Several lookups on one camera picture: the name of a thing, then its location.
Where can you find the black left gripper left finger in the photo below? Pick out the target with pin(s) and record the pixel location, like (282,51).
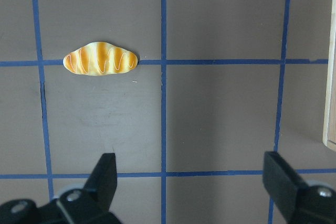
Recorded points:
(89,204)

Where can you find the toy croissant bread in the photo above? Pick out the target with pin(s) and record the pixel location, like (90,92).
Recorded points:
(100,59)

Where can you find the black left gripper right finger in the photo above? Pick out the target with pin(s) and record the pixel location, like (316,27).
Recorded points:
(298,200)

